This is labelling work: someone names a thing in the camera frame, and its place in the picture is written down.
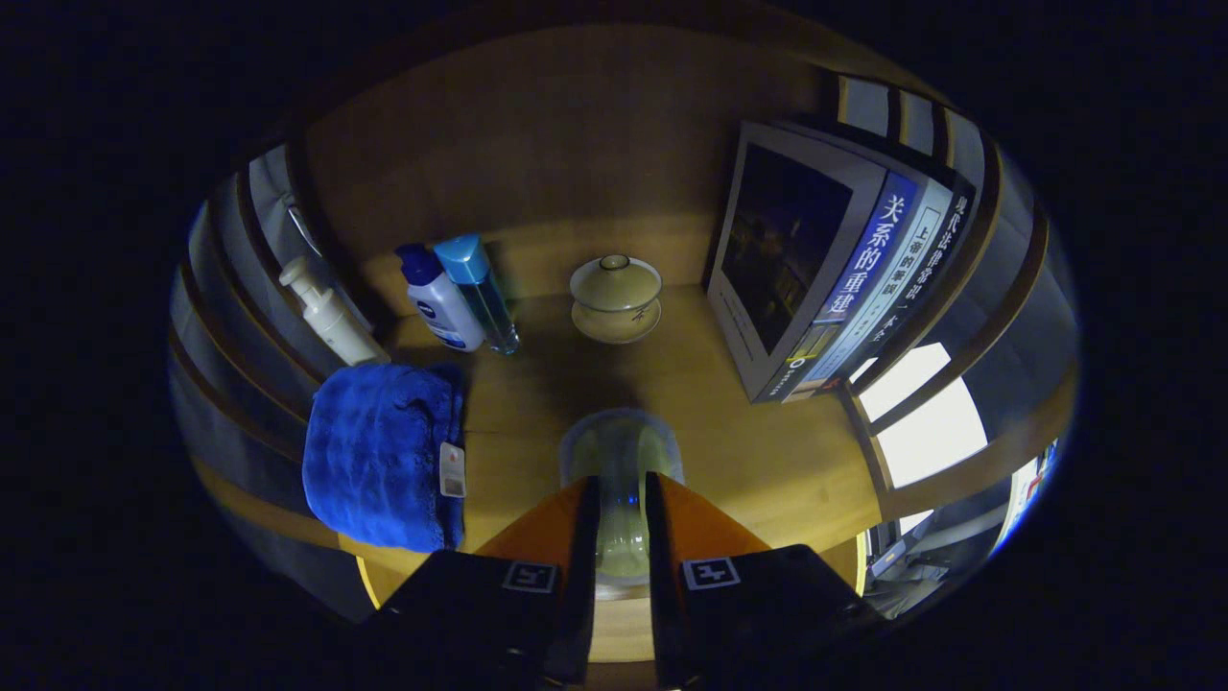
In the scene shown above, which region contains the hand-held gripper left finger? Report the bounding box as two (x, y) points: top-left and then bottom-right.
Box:
(350, 475), (602, 691)

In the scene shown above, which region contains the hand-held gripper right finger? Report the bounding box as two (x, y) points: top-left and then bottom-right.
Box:
(644, 471), (886, 691)

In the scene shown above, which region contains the wooden countertop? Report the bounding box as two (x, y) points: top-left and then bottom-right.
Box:
(355, 211), (884, 663)

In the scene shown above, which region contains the wooden cabinet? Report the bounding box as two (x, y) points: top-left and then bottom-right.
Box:
(173, 19), (1080, 663)

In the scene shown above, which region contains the blue towel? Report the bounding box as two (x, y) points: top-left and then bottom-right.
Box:
(302, 363), (468, 554)

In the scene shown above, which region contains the beige lidded teacup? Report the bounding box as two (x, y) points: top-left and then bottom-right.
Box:
(570, 254), (663, 322)

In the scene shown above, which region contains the white bottle blue cap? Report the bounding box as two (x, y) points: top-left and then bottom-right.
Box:
(395, 244), (486, 353)

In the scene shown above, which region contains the teal clear bottle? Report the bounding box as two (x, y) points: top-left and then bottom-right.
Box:
(433, 234), (521, 357)

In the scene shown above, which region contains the white pump bottle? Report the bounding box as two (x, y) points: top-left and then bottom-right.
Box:
(279, 255), (390, 368)

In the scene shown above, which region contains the blue spine book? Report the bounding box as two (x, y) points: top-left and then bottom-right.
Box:
(705, 120), (922, 404)

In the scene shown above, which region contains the pale spine book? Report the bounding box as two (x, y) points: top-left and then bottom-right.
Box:
(796, 178), (956, 393)

